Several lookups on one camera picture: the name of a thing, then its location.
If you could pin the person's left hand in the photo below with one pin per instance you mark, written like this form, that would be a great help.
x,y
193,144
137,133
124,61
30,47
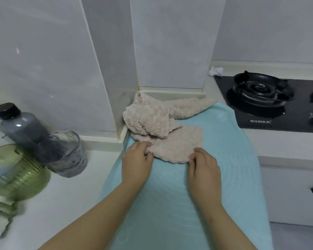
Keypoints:
x,y
135,166

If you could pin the person's right hand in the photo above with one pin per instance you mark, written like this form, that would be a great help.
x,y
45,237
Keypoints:
x,y
206,174

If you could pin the person's left thumb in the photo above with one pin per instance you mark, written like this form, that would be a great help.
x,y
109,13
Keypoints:
x,y
149,160

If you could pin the person's right thumb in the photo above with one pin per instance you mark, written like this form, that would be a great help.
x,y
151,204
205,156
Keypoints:
x,y
191,164

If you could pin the beige fluffy towel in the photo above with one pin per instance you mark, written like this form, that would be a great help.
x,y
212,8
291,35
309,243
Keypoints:
x,y
161,127

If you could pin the person's right forearm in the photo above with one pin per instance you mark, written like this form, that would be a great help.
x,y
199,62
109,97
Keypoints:
x,y
224,226

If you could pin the person's left forearm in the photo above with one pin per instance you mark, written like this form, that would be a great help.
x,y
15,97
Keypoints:
x,y
94,218

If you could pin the light blue silicone mat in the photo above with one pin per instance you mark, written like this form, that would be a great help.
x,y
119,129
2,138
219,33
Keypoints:
x,y
177,195

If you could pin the clear grey measuring cup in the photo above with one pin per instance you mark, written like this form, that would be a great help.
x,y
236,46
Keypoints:
x,y
67,156

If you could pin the crumpled white tissue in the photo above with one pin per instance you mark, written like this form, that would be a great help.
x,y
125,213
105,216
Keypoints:
x,y
215,71

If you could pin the black gas stove top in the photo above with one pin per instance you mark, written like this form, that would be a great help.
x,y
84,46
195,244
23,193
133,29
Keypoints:
x,y
276,111

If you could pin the black burner grate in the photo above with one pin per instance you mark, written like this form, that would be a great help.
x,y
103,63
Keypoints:
x,y
263,89

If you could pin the white cabinet door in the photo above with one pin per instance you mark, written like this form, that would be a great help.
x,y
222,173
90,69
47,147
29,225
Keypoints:
x,y
292,192

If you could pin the grey plastic bottle black cap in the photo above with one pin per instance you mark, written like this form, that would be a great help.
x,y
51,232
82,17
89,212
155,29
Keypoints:
x,y
23,127

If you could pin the green glass jar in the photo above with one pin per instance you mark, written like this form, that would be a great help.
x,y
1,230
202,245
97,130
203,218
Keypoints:
x,y
13,177

